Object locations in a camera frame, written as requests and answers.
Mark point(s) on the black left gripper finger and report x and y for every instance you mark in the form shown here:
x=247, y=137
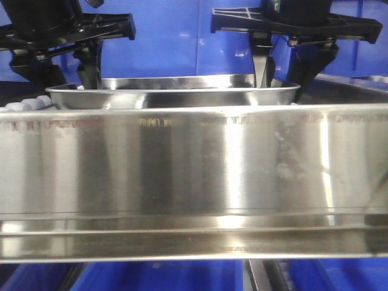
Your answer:
x=41, y=73
x=89, y=68

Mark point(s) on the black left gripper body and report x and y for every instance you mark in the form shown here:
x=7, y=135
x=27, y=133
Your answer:
x=95, y=27

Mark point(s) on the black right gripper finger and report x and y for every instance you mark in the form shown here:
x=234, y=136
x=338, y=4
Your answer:
x=261, y=47
x=309, y=59

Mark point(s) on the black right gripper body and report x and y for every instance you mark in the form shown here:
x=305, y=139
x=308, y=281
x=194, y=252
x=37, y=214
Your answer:
x=299, y=19

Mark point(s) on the silver metal tray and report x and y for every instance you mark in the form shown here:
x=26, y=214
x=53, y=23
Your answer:
x=172, y=92

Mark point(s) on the white conveyor rollers left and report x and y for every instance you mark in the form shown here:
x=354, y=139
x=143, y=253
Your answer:
x=40, y=102

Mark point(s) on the blue bin upper right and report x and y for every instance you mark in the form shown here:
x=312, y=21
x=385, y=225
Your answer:
x=360, y=58

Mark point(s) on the large blue bin behind tray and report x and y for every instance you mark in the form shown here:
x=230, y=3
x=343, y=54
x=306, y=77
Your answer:
x=173, y=38

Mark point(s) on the blue bin below left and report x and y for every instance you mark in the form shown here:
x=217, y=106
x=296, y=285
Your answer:
x=162, y=275

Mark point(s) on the blue bin below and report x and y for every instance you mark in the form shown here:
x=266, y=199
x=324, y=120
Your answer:
x=162, y=275
x=339, y=274

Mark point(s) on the blue bin below right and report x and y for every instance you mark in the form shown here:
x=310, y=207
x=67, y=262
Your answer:
x=339, y=274

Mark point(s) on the steel shelf front rail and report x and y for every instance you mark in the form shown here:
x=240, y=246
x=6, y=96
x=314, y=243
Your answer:
x=293, y=181

